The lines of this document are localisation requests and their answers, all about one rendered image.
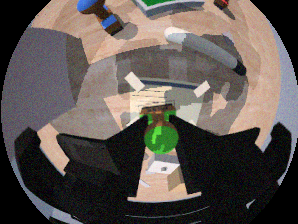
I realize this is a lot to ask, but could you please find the blue and brown rubber stamp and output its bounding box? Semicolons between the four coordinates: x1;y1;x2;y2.
77;0;124;36

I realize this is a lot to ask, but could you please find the tan cube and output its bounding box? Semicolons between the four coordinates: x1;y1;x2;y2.
166;165;186;192

